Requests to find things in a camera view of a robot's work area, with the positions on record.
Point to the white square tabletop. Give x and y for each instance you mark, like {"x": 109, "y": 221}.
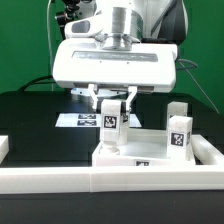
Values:
{"x": 144, "y": 147}

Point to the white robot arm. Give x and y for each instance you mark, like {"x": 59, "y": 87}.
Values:
{"x": 146, "y": 21}

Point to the white marker sheet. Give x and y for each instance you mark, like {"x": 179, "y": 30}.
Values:
{"x": 91, "y": 120}

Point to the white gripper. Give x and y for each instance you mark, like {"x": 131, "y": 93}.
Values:
{"x": 90, "y": 57}

